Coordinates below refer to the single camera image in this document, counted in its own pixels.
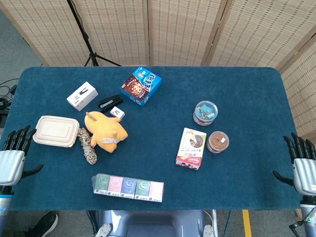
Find clear tub of binder clips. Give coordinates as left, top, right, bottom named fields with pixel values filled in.
left=193, top=100, right=219, bottom=126

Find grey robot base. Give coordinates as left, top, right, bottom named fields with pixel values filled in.
left=95, top=209, right=219, bottom=237

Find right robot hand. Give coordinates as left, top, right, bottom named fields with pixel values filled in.
left=272, top=132, right=316, bottom=196

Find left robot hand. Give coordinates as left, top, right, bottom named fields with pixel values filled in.
left=0, top=125, right=44, bottom=187

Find beige lidded food container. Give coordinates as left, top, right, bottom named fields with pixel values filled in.
left=32, top=115, right=80, bottom=148

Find black stapler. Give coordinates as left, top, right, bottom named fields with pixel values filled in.
left=98, top=94, right=123, bottom=112

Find small white staple box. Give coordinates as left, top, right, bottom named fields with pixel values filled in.
left=110, top=106, right=125, bottom=118

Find white and red snack box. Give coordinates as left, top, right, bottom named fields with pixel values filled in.
left=175, top=127, right=207, bottom=172

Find white box with black print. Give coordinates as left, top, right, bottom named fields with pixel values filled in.
left=66, top=81, right=99, bottom=112

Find black shoe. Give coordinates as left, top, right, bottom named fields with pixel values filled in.
left=24, top=211, right=59, bottom=237

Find blue table cloth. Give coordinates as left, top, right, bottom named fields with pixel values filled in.
left=0, top=66, right=305, bottom=211

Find bamboo folding screen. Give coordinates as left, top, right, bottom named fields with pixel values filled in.
left=0, top=0, right=316, bottom=141

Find braided rope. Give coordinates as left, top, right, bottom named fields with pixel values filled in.
left=78, top=127, right=97, bottom=165

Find black tripod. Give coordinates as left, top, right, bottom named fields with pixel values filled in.
left=66, top=0, right=122, bottom=67

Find blue cookie box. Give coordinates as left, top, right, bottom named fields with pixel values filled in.
left=120, top=66, right=162, bottom=107

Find clear tub with brown contents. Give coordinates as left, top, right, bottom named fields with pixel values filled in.
left=206, top=131, right=230, bottom=154

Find yellow plush toy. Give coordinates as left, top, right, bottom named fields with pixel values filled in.
left=84, top=111, right=128, bottom=153

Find pack of colourful tissue packets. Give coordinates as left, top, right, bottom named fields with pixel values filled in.
left=91, top=173, right=164, bottom=203

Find black cables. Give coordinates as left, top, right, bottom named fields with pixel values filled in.
left=0, top=78, right=19, bottom=109

